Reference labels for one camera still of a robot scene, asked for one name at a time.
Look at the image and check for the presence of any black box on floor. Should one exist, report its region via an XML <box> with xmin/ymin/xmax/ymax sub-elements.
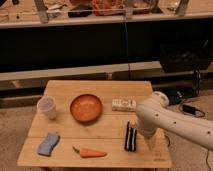
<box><xmin>159</xmin><ymin>43</ymin><xmax>213</xmax><ymax>73</ymax></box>

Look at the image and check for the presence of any blue wavy sponge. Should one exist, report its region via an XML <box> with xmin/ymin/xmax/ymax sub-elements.
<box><xmin>37</xmin><ymin>133</ymin><xmax>60</xmax><ymax>157</ymax></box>

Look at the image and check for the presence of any thin vertical black cable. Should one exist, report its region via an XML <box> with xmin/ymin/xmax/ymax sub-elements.
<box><xmin>124</xmin><ymin>18</ymin><xmax>132</xmax><ymax>80</ymax></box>

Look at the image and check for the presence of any white plastic cup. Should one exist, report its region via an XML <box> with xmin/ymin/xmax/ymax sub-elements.
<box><xmin>37</xmin><ymin>96</ymin><xmax>56</xmax><ymax>119</ymax></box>

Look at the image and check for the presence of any orange round bowl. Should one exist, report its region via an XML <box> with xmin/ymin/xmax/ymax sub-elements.
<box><xmin>70</xmin><ymin>94</ymin><xmax>103</xmax><ymax>122</ymax></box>

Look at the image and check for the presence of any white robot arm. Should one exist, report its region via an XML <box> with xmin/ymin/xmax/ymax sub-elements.
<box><xmin>135</xmin><ymin>91</ymin><xmax>213</xmax><ymax>151</ymax></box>

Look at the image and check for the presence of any orange plastic carrot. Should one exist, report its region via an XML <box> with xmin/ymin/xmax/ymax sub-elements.
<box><xmin>73</xmin><ymin>148</ymin><xmax>107</xmax><ymax>158</ymax></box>

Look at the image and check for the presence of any wooden folding table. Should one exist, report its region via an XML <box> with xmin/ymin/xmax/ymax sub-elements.
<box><xmin>17</xmin><ymin>80</ymin><xmax>172</xmax><ymax>169</ymax></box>

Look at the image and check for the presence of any black power adapter with cable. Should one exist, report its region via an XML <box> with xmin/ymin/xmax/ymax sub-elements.
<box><xmin>182</xmin><ymin>105</ymin><xmax>205</xmax><ymax>118</ymax></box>

